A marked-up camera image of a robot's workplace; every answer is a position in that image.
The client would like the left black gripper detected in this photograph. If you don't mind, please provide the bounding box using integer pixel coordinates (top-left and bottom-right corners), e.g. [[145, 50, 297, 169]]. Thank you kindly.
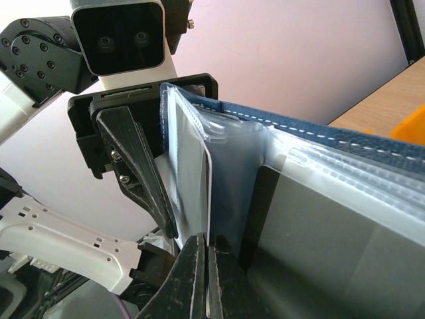
[[66, 72, 219, 239]]

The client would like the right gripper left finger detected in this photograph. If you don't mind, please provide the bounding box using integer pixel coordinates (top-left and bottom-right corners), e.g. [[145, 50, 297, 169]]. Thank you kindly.
[[137, 233, 207, 318]]

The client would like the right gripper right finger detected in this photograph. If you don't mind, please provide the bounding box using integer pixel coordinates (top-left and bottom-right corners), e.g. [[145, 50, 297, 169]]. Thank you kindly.
[[208, 236, 266, 318]]

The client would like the blue leather card holder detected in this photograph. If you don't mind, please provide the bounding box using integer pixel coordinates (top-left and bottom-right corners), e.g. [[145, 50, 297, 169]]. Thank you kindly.
[[161, 83, 424, 318]]

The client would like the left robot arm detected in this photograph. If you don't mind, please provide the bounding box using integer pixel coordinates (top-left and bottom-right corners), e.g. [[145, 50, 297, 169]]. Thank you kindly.
[[1, 1, 218, 295]]

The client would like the separate yellow bin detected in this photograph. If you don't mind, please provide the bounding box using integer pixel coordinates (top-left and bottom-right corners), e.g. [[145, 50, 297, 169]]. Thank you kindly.
[[390, 105, 425, 146]]

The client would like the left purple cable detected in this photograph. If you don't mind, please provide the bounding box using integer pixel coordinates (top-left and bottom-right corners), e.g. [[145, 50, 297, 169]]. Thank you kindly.
[[114, 294, 133, 319]]

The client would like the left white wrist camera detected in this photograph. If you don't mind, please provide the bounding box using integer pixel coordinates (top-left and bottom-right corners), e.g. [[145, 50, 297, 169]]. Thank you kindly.
[[71, 1, 177, 90]]

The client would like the left black frame post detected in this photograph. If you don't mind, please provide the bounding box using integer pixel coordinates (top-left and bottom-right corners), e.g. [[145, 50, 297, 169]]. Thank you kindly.
[[389, 0, 424, 66]]

